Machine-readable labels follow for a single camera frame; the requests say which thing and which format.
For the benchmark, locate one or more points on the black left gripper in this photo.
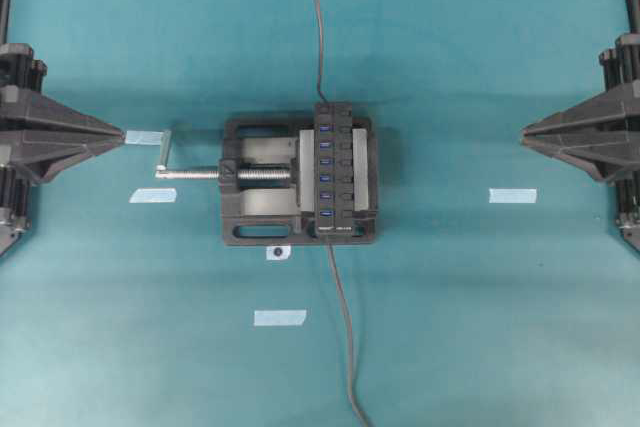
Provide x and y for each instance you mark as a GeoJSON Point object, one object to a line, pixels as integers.
{"type": "Point", "coordinates": [40, 137]}

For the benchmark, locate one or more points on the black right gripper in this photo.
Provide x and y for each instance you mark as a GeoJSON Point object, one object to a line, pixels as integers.
{"type": "Point", "coordinates": [594, 136]}

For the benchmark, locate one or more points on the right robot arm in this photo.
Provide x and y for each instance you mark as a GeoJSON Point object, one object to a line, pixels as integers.
{"type": "Point", "coordinates": [620, 66]}

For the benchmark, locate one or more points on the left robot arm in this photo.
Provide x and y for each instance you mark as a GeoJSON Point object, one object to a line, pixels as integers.
{"type": "Point", "coordinates": [20, 69]}

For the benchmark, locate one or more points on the black multi-port USB hub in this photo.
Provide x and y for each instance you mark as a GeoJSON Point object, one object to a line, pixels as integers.
{"type": "Point", "coordinates": [333, 170]}

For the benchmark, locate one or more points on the blue tape strip near crank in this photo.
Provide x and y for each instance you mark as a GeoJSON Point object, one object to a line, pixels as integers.
{"type": "Point", "coordinates": [145, 138]}

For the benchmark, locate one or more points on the blue tape strip right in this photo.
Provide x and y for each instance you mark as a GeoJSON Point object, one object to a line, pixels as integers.
{"type": "Point", "coordinates": [512, 196]}

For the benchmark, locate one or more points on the blue tape strip left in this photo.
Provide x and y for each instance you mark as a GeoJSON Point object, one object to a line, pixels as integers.
{"type": "Point", "coordinates": [153, 195]}

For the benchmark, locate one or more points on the black bench vise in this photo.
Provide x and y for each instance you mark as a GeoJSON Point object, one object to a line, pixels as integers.
{"type": "Point", "coordinates": [266, 182]}

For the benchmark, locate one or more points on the small tape with black dot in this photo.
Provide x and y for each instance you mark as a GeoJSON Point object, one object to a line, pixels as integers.
{"type": "Point", "coordinates": [278, 253]}

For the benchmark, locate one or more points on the blue tape strip bottom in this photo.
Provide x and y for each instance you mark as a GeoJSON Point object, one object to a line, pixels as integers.
{"type": "Point", "coordinates": [279, 318]}

